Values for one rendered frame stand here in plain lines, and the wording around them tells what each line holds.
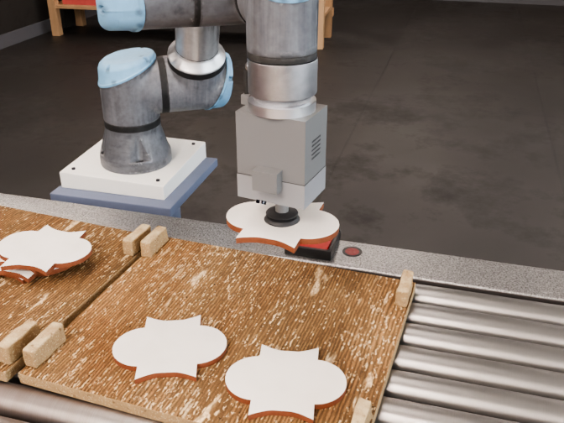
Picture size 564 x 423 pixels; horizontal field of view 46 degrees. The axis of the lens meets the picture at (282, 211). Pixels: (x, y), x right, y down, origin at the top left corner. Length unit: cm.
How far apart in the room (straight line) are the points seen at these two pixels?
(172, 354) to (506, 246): 238
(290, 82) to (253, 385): 34
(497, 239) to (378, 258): 207
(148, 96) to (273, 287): 56
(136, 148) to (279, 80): 74
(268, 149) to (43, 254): 42
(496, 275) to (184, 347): 49
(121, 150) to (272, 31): 77
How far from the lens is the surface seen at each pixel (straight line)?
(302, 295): 92
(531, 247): 309
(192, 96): 137
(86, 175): 142
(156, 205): 133
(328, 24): 675
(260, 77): 69
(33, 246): 104
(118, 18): 75
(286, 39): 68
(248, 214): 80
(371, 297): 93
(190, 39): 129
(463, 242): 304
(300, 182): 72
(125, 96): 135
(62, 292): 98
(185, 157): 146
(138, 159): 140
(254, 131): 72
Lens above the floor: 146
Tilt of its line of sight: 27 degrees down
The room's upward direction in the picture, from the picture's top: straight up
